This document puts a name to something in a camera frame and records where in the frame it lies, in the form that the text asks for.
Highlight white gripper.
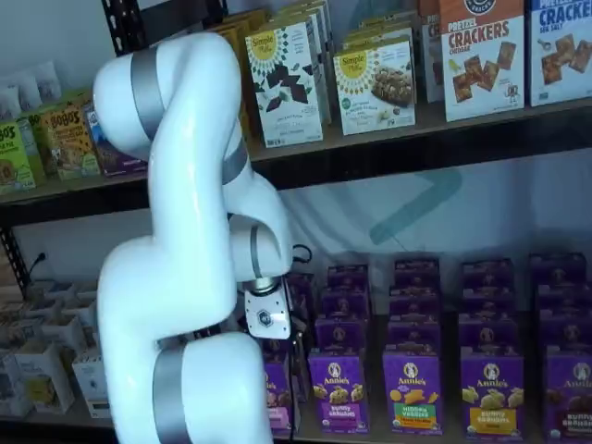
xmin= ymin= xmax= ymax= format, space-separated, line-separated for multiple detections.
xmin=243 ymin=276 xmax=310 ymax=358

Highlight purple box pink patch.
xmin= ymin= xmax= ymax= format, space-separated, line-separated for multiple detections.
xmin=263 ymin=358 xmax=302 ymax=434

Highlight purple Annie's box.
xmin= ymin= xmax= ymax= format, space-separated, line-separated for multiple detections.
xmin=529 ymin=253 xmax=588 ymax=285
xmin=536 ymin=281 xmax=592 ymax=318
xmin=538 ymin=314 xmax=592 ymax=357
xmin=462 ymin=258 xmax=515 ymax=290
xmin=457 ymin=313 xmax=524 ymax=357
xmin=314 ymin=317 xmax=370 ymax=358
xmin=389 ymin=285 xmax=441 ymax=321
xmin=286 ymin=272 xmax=318 ymax=358
xmin=461 ymin=285 xmax=520 ymax=317
xmin=394 ymin=257 xmax=441 ymax=290
xmin=320 ymin=287 xmax=370 ymax=322
xmin=327 ymin=264 xmax=370 ymax=292
xmin=387 ymin=317 xmax=443 ymax=355

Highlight purple box violet label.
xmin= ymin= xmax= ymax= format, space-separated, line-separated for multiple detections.
xmin=307 ymin=350 xmax=370 ymax=435

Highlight purple box green orange label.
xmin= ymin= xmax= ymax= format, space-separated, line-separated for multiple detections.
xmin=382 ymin=350 xmax=444 ymax=437

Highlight purple box yellow label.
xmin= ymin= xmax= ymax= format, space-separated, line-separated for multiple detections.
xmin=461 ymin=351 xmax=526 ymax=438

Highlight white carton box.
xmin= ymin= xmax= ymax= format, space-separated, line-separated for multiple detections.
xmin=0 ymin=353 xmax=34 ymax=418
xmin=41 ymin=314 xmax=90 ymax=353
xmin=71 ymin=351 xmax=112 ymax=420

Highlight Simple Mills dark chocolate box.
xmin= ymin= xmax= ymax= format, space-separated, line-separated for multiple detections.
xmin=244 ymin=21 xmax=326 ymax=149

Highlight blue purple snack box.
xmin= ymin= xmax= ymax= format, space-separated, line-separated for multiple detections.
xmin=82 ymin=102 xmax=150 ymax=179

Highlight Simple Mills cookie box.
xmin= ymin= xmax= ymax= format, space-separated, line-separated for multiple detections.
xmin=332 ymin=39 xmax=418 ymax=137

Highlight purple box chocolate bunnies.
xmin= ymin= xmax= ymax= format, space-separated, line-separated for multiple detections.
xmin=543 ymin=351 xmax=592 ymax=443

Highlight orange Bobo's box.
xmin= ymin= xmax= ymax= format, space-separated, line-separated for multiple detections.
xmin=40 ymin=102 xmax=102 ymax=181

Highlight orange pretzel crackers box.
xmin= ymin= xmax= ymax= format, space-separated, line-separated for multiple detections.
xmin=438 ymin=0 xmax=527 ymax=124

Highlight green Bobo's box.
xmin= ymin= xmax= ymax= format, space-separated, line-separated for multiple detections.
xmin=18 ymin=110 xmax=48 ymax=187
xmin=0 ymin=118 xmax=38 ymax=196

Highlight blue pretzel crackers box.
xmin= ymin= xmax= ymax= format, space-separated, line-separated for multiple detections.
xmin=528 ymin=0 xmax=592 ymax=108

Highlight white carton yellow picture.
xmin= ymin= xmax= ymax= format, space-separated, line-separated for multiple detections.
xmin=13 ymin=339 xmax=76 ymax=414

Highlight white pouch bag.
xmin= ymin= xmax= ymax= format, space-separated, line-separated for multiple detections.
xmin=13 ymin=72 xmax=41 ymax=113
xmin=0 ymin=85 xmax=22 ymax=119
xmin=34 ymin=62 xmax=62 ymax=104

